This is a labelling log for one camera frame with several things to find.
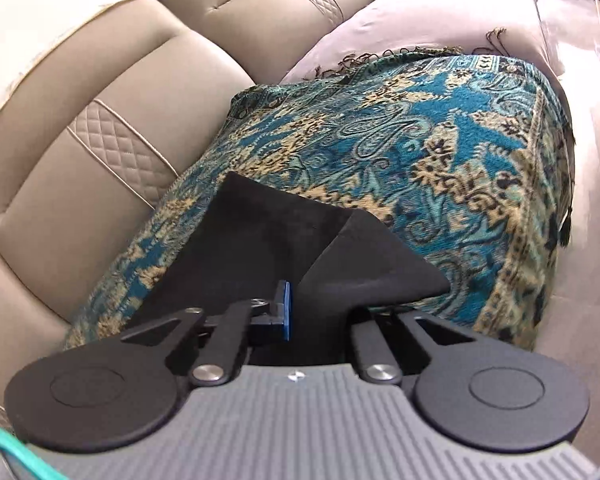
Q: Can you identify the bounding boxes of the black pants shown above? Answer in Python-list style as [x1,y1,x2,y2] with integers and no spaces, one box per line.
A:
[126,172,451,366]

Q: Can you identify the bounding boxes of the teal paisley sofa throw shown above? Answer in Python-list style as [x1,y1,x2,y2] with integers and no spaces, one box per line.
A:
[65,49,574,350]

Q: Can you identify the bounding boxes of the beige leather sofa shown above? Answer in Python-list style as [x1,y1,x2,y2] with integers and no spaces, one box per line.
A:
[0,0,373,416]

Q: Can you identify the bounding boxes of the pale pink seat cover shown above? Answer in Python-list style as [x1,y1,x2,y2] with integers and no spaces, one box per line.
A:
[283,0,558,84]

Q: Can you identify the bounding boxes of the green cable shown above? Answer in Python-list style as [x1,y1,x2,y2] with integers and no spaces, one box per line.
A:
[0,421,64,480]

